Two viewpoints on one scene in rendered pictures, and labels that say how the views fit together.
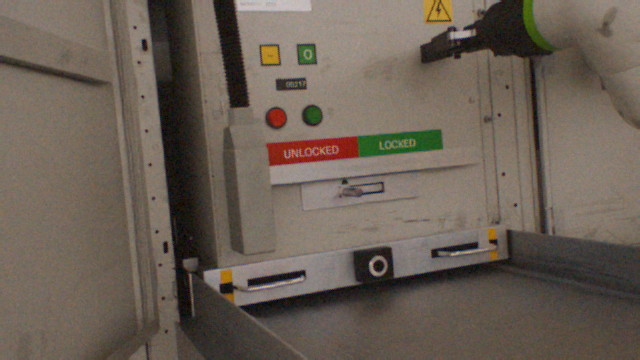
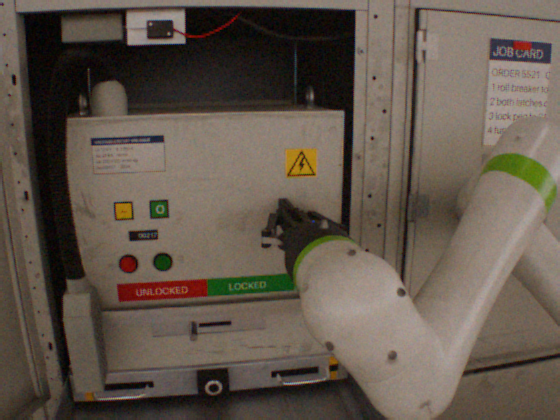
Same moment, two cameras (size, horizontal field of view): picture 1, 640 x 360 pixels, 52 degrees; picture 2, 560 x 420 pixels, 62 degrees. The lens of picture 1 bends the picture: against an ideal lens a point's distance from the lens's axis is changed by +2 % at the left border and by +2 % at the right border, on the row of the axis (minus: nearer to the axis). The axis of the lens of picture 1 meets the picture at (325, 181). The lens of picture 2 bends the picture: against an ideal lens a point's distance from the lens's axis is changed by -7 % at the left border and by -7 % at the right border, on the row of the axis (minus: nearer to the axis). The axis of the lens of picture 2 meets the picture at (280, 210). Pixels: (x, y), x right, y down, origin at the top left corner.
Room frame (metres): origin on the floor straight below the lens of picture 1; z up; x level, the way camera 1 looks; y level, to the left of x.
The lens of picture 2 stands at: (0.26, -0.36, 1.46)
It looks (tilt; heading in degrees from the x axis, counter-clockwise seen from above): 16 degrees down; 12
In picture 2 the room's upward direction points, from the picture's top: straight up
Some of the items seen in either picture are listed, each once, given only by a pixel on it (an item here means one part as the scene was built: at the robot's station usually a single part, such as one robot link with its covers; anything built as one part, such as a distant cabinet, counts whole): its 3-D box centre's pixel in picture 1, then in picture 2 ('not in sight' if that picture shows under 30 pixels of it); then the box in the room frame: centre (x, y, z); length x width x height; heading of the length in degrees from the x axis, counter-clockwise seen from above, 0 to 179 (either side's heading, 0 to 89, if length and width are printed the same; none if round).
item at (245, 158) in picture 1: (247, 188); (86, 336); (0.89, 0.11, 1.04); 0.08 x 0.05 x 0.17; 22
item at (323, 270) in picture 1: (364, 261); (212, 372); (1.05, -0.05, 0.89); 0.54 x 0.05 x 0.06; 112
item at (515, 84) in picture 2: not in sight; (518, 93); (1.29, -0.62, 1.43); 0.15 x 0.01 x 0.21; 112
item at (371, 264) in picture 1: (374, 264); (213, 383); (1.01, -0.07, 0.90); 0.06 x 0.03 x 0.05; 112
